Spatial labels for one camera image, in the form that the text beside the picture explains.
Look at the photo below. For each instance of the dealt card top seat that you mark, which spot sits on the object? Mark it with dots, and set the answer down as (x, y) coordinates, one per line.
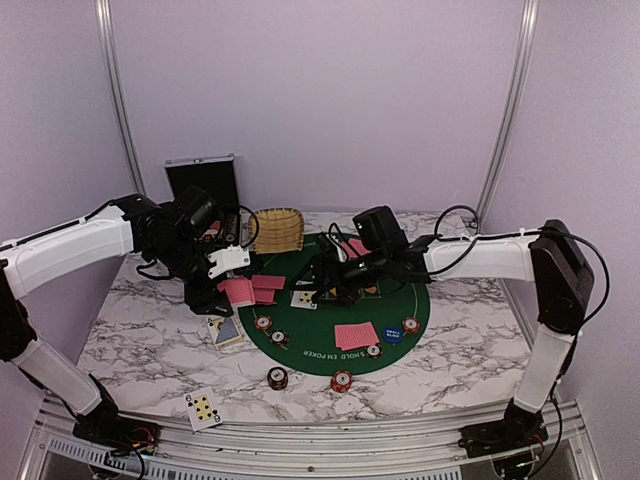
(356, 248)

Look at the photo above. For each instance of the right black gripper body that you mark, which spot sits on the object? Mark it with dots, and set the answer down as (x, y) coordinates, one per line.
(349, 281)

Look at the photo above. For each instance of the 100 chip stack bottom mat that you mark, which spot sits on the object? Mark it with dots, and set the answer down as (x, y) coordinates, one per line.
(373, 351)

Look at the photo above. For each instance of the red playing card deck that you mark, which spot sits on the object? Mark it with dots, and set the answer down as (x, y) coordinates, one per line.
(239, 291)

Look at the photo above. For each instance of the round green poker mat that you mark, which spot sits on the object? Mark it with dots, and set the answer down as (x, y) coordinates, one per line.
(380, 329)

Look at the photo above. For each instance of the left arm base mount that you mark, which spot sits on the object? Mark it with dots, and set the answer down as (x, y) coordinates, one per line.
(121, 434)

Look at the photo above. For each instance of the right aluminium frame post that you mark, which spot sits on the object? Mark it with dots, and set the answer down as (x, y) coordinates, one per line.
(515, 92)

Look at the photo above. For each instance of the dealt card seat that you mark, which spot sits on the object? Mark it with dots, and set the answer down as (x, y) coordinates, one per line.
(343, 333)
(264, 296)
(356, 248)

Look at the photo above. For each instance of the aluminium front rail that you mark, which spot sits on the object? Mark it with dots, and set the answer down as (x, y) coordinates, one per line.
(410, 447)

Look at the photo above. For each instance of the boxed card deck in case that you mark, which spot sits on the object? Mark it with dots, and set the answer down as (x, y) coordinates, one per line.
(214, 229)

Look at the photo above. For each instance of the black red 100 chip stack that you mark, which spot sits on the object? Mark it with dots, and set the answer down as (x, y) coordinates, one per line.
(277, 378)

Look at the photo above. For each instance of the face-up six of spades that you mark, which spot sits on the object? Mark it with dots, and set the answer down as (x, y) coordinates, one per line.
(201, 412)

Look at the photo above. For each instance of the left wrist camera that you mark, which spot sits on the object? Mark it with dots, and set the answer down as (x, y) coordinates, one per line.
(227, 259)

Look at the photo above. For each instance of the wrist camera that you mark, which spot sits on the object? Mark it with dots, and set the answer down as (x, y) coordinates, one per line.
(380, 231)
(227, 259)

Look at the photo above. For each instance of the blue small blind button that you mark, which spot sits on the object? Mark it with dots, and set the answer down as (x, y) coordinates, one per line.
(393, 335)

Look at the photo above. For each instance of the aluminium frame post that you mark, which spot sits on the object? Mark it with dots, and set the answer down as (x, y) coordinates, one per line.
(515, 92)
(107, 37)

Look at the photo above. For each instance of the playing card box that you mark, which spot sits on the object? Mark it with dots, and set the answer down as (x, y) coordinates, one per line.
(224, 331)

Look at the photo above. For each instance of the right chip row in case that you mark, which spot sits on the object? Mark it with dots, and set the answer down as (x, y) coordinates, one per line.
(231, 229)

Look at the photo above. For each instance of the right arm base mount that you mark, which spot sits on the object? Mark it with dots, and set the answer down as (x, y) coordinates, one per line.
(502, 436)

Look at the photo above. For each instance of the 5 chip stack mat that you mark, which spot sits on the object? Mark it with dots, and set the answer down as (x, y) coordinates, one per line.
(411, 325)

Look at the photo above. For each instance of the left aluminium frame post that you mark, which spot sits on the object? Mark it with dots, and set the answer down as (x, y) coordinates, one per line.
(107, 37)

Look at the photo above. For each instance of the aluminium poker case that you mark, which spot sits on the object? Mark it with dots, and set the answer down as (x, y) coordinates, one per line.
(213, 178)

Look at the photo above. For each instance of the dealt card bottom seat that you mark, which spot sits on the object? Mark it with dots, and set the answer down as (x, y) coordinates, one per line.
(343, 333)

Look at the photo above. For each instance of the woven bamboo basket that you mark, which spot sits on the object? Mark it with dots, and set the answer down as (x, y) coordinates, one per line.
(277, 230)

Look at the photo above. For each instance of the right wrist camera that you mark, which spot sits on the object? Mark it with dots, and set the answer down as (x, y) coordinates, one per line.
(380, 231)

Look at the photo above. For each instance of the red tan 5 chip stack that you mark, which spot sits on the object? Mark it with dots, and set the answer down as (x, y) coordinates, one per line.
(341, 381)

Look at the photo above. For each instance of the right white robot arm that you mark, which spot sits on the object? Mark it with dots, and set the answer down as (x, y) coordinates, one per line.
(549, 259)

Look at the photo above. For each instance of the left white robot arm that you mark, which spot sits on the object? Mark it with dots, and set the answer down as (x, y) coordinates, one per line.
(168, 233)

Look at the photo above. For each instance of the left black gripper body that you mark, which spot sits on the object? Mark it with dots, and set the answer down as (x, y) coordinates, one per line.
(177, 257)

